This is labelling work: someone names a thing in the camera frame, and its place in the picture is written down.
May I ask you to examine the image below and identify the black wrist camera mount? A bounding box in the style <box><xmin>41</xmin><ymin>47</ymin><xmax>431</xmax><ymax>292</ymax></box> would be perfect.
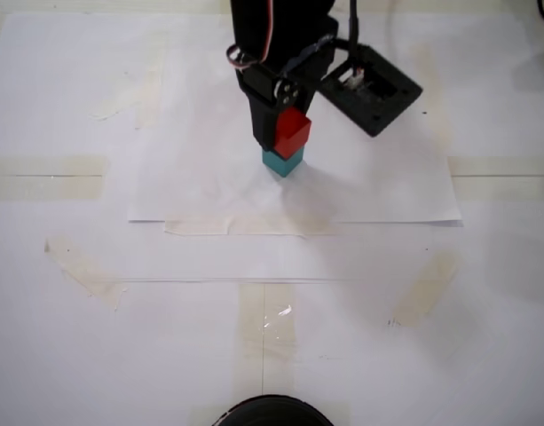
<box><xmin>318</xmin><ymin>38</ymin><xmax>424</xmax><ymax>138</ymax></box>

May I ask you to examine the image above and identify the black round object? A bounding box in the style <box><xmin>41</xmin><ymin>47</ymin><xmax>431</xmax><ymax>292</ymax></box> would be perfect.
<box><xmin>213</xmin><ymin>394</ymin><xmax>335</xmax><ymax>426</ymax></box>

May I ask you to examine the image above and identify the beige masking tape strip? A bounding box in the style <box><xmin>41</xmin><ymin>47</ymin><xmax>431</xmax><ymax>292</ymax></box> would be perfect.
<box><xmin>43</xmin><ymin>234</ymin><xmax>127</xmax><ymax>312</ymax></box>
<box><xmin>390</xmin><ymin>250</ymin><xmax>460</xmax><ymax>329</ymax></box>
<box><xmin>233</xmin><ymin>281</ymin><xmax>299</xmax><ymax>400</ymax></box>
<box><xmin>0</xmin><ymin>154</ymin><xmax>109</xmax><ymax>201</ymax></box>
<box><xmin>406</xmin><ymin>43</ymin><xmax>454</xmax><ymax>156</ymax></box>
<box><xmin>446</xmin><ymin>154</ymin><xmax>544</xmax><ymax>201</ymax></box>
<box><xmin>162</xmin><ymin>212</ymin><xmax>343</xmax><ymax>240</ymax></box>

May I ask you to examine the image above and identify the black camera cable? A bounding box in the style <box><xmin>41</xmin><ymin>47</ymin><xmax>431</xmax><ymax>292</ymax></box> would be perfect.
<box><xmin>347</xmin><ymin>0</ymin><xmax>365</xmax><ymax>67</ymax></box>

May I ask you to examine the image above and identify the large white paper sheet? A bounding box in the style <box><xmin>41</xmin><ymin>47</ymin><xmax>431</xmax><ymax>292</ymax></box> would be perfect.
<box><xmin>0</xmin><ymin>12</ymin><xmax>534</xmax><ymax>285</ymax></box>

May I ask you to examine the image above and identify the red cube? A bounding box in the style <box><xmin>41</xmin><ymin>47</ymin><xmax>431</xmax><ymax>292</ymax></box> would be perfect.
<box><xmin>273</xmin><ymin>106</ymin><xmax>312</xmax><ymax>159</ymax></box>

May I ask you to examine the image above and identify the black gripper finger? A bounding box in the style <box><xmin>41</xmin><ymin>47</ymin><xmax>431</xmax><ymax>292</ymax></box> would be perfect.
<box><xmin>248</xmin><ymin>96</ymin><xmax>278</xmax><ymax>152</ymax></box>
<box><xmin>293</xmin><ymin>87</ymin><xmax>316</xmax><ymax>121</ymax></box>

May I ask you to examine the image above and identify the small white paper sheet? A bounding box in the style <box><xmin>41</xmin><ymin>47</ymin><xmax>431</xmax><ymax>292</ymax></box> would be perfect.
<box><xmin>127</xmin><ymin>26</ymin><xmax>463</xmax><ymax>228</ymax></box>

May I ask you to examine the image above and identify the white red servo cable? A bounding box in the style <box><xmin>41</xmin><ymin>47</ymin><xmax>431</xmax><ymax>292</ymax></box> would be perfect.
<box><xmin>225</xmin><ymin>0</ymin><xmax>278</xmax><ymax>71</ymax></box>

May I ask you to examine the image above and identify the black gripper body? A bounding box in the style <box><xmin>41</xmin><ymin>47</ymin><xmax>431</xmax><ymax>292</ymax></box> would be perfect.
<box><xmin>230</xmin><ymin>13</ymin><xmax>339</xmax><ymax>107</ymax></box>

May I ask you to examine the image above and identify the teal blue cube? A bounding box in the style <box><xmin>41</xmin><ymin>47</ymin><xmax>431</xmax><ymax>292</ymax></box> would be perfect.
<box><xmin>261</xmin><ymin>146</ymin><xmax>306</xmax><ymax>179</ymax></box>

